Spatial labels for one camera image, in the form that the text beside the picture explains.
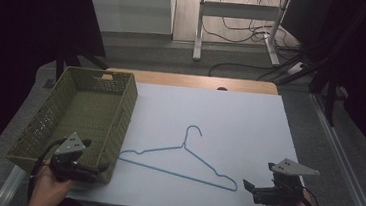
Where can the white metal desk frame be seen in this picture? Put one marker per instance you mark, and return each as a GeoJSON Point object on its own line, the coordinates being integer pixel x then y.
{"type": "Point", "coordinates": [239, 10]}

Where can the white cabinet panel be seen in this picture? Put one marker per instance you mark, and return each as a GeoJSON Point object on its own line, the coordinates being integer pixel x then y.
{"type": "Point", "coordinates": [132, 8]}

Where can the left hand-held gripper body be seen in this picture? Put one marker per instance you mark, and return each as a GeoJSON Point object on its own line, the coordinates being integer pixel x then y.
{"type": "Point", "coordinates": [70, 146]}

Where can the green woven plastic basket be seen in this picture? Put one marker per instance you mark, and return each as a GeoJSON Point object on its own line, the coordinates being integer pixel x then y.
{"type": "Point", "coordinates": [79, 114]}

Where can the grey metal floor rail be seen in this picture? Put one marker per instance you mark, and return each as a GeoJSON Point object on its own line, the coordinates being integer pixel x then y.
{"type": "Point", "coordinates": [9, 185]}
{"type": "Point", "coordinates": [343, 157]}

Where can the person's left hand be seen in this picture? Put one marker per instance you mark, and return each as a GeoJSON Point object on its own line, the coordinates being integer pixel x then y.
{"type": "Point", "coordinates": [47, 191]}

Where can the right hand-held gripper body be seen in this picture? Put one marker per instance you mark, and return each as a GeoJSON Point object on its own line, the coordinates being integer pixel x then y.
{"type": "Point", "coordinates": [283, 192]}

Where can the white power strip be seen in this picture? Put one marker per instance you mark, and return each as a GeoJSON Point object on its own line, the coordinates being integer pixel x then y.
{"type": "Point", "coordinates": [295, 68]}

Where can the black round table knob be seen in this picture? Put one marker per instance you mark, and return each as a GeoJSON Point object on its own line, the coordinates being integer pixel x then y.
{"type": "Point", "coordinates": [222, 88]}

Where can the white table mat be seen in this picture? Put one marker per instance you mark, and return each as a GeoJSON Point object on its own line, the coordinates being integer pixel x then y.
{"type": "Point", "coordinates": [236, 121]}

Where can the black metal stand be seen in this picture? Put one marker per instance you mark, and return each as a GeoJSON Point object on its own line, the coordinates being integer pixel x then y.
{"type": "Point", "coordinates": [330, 96]}

